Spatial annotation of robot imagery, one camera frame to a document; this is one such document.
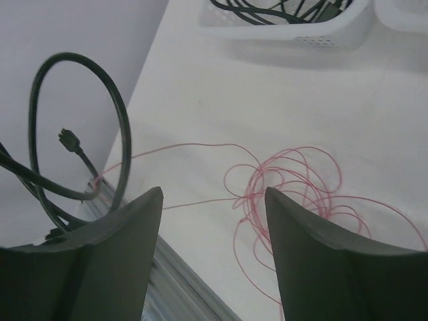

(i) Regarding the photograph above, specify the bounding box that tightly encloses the white perforated middle basket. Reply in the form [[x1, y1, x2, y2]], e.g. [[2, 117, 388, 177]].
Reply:
[[374, 0, 427, 33]]

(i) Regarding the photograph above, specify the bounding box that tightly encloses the aluminium rail frame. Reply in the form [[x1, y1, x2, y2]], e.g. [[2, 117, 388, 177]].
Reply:
[[85, 177, 241, 321]]

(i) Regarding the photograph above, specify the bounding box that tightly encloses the white perforated left basket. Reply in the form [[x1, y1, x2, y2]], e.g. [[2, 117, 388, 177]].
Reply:
[[197, 1, 375, 49]]

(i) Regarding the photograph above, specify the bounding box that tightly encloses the thin pink wire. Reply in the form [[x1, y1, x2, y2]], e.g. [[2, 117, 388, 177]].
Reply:
[[93, 142, 428, 305]]

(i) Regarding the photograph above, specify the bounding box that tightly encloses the thick black printed cable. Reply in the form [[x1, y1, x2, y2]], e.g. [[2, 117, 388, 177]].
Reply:
[[210, 0, 342, 26]]

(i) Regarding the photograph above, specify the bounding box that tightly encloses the white perforated basket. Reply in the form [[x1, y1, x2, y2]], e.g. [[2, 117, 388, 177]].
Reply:
[[197, 1, 375, 49], [374, 0, 427, 33]]

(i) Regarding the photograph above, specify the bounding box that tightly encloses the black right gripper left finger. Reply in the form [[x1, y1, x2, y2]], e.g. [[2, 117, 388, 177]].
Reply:
[[1, 187, 163, 320]]

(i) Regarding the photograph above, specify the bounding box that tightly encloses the black HDMI cable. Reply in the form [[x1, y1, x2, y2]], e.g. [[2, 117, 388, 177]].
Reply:
[[0, 51, 133, 235]]

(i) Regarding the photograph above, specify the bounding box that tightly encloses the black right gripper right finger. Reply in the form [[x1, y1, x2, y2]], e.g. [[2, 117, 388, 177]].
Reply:
[[265, 187, 427, 320]]

